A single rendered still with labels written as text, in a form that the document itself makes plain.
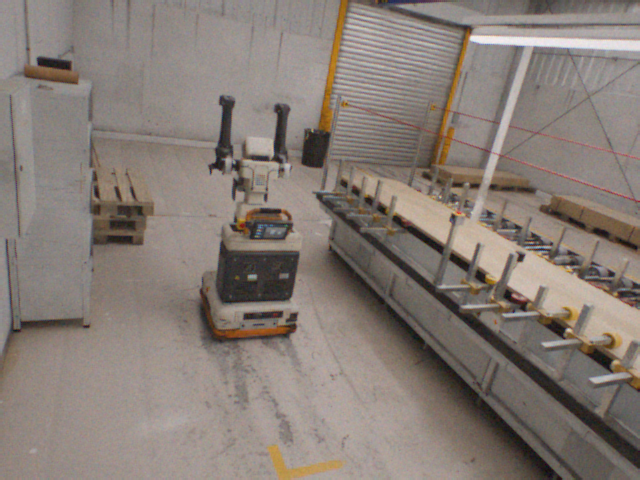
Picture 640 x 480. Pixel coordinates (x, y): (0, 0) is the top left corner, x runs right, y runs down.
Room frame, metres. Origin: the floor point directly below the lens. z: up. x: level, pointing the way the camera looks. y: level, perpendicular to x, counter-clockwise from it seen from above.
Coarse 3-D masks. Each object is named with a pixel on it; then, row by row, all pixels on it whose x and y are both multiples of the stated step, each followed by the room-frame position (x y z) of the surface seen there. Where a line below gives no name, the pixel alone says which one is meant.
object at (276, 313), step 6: (240, 312) 2.77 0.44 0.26; (246, 312) 2.79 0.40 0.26; (252, 312) 2.81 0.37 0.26; (258, 312) 2.83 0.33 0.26; (264, 312) 2.85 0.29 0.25; (270, 312) 2.87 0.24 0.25; (276, 312) 2.90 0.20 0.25; (282, 312) 2.92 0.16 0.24; (288, 312) 2.93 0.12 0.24; (240, 318) 2.77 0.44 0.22; (246, 318) 2.80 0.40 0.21; (252, 318) 2.82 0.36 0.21; (258, 318) 2.84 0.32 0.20; (264, 318) 2.86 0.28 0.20; (270, 318) 2.88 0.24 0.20; (276, 318) 2.90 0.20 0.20; (282, 318) 2.92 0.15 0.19
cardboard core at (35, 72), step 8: (24, 72) 2.94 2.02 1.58; (32, 72) 2.95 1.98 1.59; (40, 72) 2.97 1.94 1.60; (48, 72) 3.00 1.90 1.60; (56, 72) 3.02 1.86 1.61; (64, 72) 3.04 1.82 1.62; (72, 72) 3.07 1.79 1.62; (48, 80) 3.01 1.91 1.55; (56, 80) 3.03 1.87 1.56; (64, 80) 3.04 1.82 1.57; (72, 80) 3.06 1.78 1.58
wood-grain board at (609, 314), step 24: (384, 192) 4.44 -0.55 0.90; (408, 192) 4.64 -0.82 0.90; (408, 216) 3.74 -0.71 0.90; (432, 216) 3.89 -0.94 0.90; (456, 240) 3.33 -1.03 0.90; (480, 240) 3.45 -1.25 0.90; (504, 240) 3.57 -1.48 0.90; (480, 264) 2.91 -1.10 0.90; (504, 264) 3.00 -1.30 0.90; (528, 264) 3.09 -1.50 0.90; (528, 288) 2.64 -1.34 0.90; (552, 288) 2.72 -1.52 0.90; (576, 288) 2.80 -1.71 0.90; (600, 312) 2.48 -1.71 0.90; (624, 312) 2.55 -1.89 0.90; (624, 336) 2.22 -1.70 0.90
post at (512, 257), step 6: (510, 258) 2.44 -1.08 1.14; (516, 258) 2.44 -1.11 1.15; (510, 264) 2.43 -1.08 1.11; (504, 270) 2.45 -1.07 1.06; (510, 270) 2.43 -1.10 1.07; (504, 276) 2.43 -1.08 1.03; (498, 282) 2.45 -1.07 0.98; (504, 282) 2.43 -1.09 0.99; (498, 288) 2.44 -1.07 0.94; (504, 288) 2.43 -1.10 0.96; (498, 294) 2.43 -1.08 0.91; (498, 300) 2.43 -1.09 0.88
